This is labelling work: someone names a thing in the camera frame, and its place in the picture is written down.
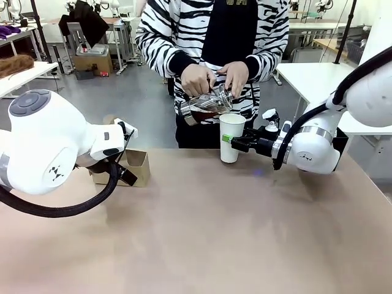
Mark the white table beside arm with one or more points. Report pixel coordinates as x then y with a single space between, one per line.
367 128

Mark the small cardboard box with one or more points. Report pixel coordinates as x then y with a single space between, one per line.
139 168

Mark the black stand pole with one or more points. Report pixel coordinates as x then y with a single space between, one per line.
344 30
41 30

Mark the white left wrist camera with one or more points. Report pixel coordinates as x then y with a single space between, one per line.
128 128

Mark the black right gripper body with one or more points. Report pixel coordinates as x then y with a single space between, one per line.
265 147

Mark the black plastic crate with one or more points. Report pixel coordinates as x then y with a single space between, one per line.
356 52

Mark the brown furry item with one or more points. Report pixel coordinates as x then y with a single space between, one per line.
15 65

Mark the glass pitcher with dark drink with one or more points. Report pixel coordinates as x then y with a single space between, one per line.
205 107

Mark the person's left forearm zebra sleeve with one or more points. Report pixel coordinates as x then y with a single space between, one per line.
269 58

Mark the person's right hand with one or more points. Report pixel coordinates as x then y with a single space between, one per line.
196 79

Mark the person's torso zebra hoodie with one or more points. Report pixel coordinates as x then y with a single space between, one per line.
229 30

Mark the purple cloth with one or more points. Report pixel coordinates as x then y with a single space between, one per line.
9 29

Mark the white table with furry item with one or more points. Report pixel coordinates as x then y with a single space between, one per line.
27 76

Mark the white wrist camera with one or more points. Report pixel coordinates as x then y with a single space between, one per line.
128 128
272 122

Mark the brown cardboard box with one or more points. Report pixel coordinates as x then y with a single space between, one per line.
92 62

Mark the person's left hand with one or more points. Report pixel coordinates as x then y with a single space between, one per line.
237 76

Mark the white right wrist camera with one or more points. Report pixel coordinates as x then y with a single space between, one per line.
272 122

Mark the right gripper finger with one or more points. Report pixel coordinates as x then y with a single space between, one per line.
252 133
245 144

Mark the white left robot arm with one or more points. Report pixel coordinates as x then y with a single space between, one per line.
39 144

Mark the person's right forearm zebra sleeve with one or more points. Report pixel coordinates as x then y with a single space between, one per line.
159 52

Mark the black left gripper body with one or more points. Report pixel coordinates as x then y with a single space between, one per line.
127 177

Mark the white paper cup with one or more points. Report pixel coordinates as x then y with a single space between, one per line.
231 137

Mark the white side table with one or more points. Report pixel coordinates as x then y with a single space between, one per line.
309 76

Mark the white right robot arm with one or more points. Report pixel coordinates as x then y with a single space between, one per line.
370 92

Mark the black cloth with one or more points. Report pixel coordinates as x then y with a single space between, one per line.
82 21

